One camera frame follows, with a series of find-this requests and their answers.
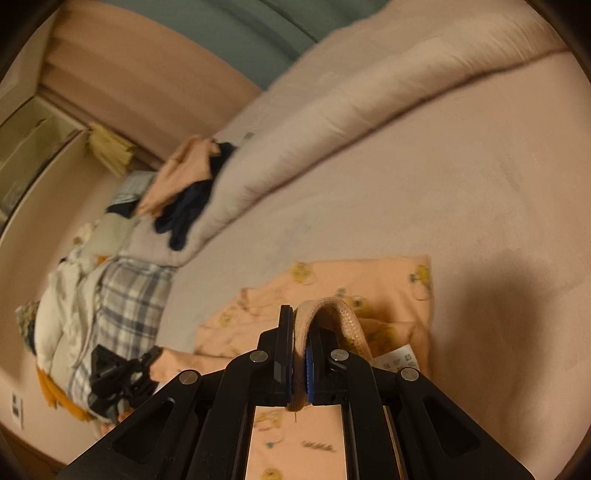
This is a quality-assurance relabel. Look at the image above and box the peach cartoon print baby garment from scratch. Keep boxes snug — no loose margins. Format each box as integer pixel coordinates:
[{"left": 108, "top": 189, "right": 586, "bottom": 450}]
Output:
[{"left": 151, "top": 256, "right": 433, "bottom": 479}]

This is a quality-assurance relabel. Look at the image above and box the pale green pillow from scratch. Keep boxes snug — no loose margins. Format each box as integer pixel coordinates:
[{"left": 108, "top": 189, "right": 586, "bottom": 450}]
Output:
[{"left": 74, "top": 213, "right": 137, "bottom": 257}]

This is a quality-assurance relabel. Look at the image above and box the wall power outlet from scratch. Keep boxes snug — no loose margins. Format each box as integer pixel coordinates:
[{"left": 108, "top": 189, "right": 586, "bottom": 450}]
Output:
[{"left": 11, "top": 392, "right": 24, "bottom": 430}]

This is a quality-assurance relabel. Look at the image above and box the grey plaid pillow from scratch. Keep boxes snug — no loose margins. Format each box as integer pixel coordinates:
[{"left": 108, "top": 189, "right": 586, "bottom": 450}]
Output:
[{"left": 66, "top": 257, "right": 176, "bottom": 417}]

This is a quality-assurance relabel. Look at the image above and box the yellow fringed cloth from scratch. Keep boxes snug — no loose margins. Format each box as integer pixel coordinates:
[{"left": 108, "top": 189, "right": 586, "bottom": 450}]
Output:
[{"left": 88, "top": 122, "right": 135, "bottom": 177}]

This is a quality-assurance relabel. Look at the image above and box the dark navy garment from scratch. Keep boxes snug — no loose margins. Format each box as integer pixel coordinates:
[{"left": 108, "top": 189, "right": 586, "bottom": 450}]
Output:
[{"left": 105, "top": 141, "right": 240, "bottom": 252}]

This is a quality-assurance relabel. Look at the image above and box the teal curtain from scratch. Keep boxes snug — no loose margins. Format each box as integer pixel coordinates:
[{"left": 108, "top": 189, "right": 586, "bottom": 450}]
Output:
[{"left": 111, "top": 0, "right": 386, "bottom": 90}]

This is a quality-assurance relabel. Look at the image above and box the grey rolled duvet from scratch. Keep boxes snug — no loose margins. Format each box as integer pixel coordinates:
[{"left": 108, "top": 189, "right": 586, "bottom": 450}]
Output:
[{"left": 125, "top": 1, "right": 565, "bottom": 266}]

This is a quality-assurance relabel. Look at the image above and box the orange cloth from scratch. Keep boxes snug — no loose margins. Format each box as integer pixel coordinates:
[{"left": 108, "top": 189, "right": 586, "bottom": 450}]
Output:
[{"left": 36, "top": 368, "right": 94, "bottom": 422}]

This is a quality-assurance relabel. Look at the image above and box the plain peach garment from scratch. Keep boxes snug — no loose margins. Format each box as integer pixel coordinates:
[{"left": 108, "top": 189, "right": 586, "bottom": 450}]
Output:
[{"left": 136, "top": 135, "right": 221, "bottom": 217}]

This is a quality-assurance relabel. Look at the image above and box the white crumpled bedding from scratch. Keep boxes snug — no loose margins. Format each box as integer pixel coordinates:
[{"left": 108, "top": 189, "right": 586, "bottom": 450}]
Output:
[{"left": 34, "top": 245, "right": 108, "bottom": 373}]

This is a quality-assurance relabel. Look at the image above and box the beige curtain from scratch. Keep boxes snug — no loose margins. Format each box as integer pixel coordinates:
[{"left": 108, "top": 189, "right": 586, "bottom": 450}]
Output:
[{"left": 39, "top": 1, "right": 262, "bottom": 160}]

